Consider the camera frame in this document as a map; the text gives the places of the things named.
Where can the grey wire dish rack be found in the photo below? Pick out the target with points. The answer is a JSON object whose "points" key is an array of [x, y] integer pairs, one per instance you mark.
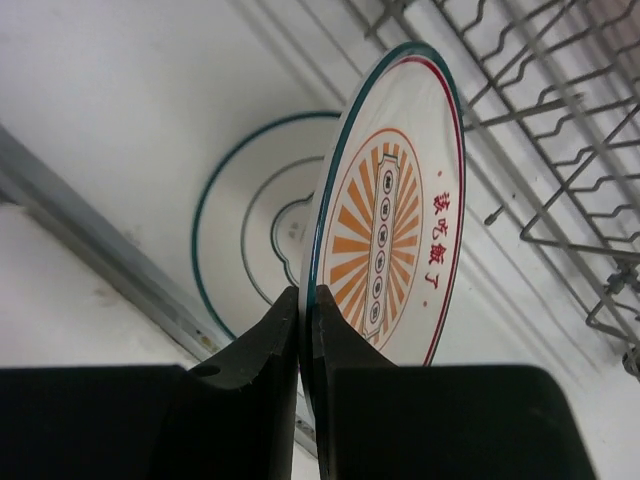
{"points": [[550, 91]]}

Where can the white ceramic plate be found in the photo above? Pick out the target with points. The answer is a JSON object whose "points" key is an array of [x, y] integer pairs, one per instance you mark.
{"points": [[248, 228]]}

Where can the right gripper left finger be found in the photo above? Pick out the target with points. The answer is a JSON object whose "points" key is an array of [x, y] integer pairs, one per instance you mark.
{"points": [[229, 417]]}

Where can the white printed plate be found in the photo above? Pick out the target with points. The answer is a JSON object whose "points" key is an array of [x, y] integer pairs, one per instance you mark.
{"points": [[386, 220]]}

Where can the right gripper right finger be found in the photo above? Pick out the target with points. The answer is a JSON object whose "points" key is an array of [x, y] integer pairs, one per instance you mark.
{"points": [[377, 420]]}

